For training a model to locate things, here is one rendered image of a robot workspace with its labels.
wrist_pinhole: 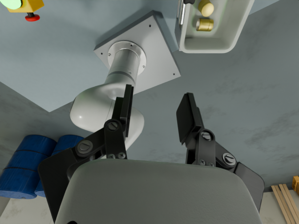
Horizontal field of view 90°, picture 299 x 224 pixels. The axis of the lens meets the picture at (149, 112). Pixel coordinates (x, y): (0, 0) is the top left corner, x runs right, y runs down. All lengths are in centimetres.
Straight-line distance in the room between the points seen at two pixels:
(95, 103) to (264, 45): 178
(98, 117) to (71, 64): 56
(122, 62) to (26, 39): 52
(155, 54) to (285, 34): 150
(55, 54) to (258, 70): 195
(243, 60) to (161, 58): 133
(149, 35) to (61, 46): 45
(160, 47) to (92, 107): 43
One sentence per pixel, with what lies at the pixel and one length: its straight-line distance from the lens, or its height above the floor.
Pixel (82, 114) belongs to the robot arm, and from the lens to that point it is 45.
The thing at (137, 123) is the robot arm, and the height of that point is 120.
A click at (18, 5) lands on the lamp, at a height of 101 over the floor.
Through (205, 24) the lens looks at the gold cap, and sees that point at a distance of 56.
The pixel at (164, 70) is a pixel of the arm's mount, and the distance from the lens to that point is 80.
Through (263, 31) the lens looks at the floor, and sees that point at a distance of 189.
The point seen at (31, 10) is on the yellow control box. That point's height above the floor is 99.
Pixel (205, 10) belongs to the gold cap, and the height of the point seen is 98.
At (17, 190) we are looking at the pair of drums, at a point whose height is 93.
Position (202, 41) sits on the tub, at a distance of 60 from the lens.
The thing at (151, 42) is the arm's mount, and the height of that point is 81.
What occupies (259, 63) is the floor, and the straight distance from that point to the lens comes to 209.
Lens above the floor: 148
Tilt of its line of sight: 41 degrees down
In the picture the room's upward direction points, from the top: 179 degrees counter-clockwise
